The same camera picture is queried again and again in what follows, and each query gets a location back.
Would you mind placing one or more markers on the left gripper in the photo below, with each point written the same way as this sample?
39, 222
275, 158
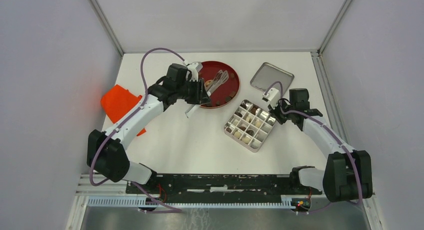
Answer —
200, 96

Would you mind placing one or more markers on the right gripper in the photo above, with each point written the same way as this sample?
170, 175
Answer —
274, 111

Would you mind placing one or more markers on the metal tongs white handle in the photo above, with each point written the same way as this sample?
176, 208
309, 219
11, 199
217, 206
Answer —
220, 78

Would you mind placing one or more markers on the pink compartment box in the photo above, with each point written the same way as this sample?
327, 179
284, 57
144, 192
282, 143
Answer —
250, 125

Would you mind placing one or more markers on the silver tin lid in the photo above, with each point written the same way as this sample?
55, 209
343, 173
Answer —
267, 74

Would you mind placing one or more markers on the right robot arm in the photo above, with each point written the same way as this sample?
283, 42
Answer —
348, 172

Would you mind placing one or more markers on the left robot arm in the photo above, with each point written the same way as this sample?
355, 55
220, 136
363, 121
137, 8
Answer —
106, 151

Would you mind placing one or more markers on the red round tray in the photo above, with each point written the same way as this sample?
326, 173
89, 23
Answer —
226, 91

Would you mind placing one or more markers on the orange cloth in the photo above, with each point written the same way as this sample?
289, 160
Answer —
117, 102

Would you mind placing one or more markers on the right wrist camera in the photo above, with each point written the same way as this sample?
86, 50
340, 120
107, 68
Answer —
272, 97

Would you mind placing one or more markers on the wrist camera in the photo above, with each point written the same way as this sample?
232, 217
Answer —
272, 97
194, 68

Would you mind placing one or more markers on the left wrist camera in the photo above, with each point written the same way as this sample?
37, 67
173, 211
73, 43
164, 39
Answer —
194, 68

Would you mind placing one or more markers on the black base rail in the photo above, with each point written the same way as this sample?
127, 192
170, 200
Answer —
225, 188

